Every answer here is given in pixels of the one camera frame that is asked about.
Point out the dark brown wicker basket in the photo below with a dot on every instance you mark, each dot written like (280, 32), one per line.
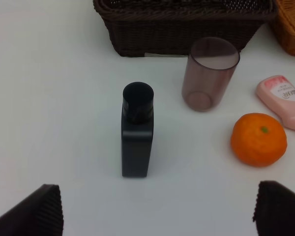
(170, 27)

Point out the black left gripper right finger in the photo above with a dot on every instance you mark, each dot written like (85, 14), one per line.
(274, 213)

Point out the pink lotion tube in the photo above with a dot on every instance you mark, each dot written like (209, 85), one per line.
(278, 94)

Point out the translucent purple plastic cup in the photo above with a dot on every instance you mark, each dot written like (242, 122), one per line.
(210, 67)

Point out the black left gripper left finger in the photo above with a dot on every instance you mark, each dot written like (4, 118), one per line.
(39, 214)

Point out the orange mandarin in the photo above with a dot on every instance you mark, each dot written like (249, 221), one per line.
(258, 140)

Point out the dark green pump bottle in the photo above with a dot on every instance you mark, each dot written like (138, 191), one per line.
(137, 128)

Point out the light orange wicker basket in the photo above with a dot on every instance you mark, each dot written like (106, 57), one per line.
(283, 26)

